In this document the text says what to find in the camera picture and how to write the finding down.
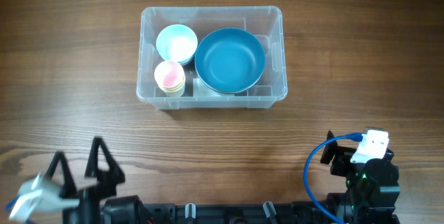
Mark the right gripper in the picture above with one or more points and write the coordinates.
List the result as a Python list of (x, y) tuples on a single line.
[(341, 155)]

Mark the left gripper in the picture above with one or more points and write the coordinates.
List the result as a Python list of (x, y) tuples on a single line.
[(117, 173)]

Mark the yellow plastic cup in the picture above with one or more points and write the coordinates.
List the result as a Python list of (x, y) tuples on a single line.
[(173, 90)]

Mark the dark blue plate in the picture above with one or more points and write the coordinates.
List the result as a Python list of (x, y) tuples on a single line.
[(230, 59)]

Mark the pink plastic cup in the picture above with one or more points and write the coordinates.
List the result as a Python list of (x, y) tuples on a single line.
[(169, 74)]

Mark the light blue bowl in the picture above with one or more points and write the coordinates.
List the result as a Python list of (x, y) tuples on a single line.
[(176, 43)]

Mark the pale green plastic cup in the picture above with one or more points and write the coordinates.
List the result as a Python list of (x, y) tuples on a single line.
[(177, 93)]

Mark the mint green bowl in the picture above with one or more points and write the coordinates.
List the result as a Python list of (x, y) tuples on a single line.
[(187, 61)]

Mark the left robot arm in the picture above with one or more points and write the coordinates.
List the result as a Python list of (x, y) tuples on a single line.
[(114, 210)]

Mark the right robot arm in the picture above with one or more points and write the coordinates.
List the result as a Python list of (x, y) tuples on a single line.
[(371, 180)]

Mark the clear plastic storage container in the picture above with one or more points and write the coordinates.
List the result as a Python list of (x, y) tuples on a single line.
[(264, 22)]

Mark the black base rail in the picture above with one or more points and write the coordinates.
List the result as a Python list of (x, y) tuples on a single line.
[(265, 213)]

